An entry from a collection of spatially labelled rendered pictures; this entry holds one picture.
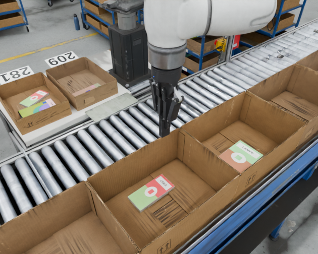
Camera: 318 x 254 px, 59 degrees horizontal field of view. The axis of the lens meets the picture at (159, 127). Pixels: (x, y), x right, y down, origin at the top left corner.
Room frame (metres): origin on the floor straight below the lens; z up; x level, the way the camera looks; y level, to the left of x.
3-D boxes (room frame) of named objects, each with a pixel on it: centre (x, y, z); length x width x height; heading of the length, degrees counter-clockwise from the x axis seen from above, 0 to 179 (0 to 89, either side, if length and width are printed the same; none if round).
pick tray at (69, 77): (1.50, 0.48, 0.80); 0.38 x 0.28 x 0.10; 41
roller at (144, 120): (1.12, 0.01, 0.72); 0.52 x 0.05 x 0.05; 39
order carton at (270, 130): (0.80, -0.32, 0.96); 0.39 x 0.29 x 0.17; 129
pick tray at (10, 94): (1.30, 0.72, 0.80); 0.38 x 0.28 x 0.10; 39
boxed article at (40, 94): (1.37, 0.74, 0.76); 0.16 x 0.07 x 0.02; 151
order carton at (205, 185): (0.56, -0.01, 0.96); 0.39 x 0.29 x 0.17; 129
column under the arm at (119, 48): (1.67, 0.19, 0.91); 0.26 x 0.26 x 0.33; 41
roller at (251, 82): (1.61, -0.60, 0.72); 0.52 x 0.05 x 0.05; 39
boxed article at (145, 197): (0.61, 0.03, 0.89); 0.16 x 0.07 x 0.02; 130
